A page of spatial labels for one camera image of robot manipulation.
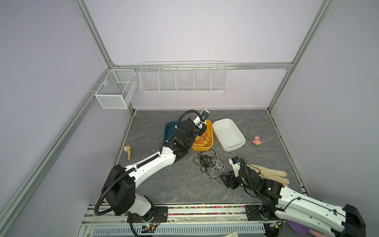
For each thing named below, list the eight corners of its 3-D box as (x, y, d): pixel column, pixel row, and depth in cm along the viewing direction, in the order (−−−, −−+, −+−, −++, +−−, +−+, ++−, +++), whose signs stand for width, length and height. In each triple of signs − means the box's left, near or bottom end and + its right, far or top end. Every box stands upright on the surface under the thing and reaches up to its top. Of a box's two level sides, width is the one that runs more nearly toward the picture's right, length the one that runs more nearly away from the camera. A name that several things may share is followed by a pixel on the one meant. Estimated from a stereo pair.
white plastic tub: (224, 155, 97) (226, 150, 92) (208, 128, 112) (209, 122, 107) (246, 146, 101) (249, 141, 96) (228, 121, 116) (229, 116, 111)
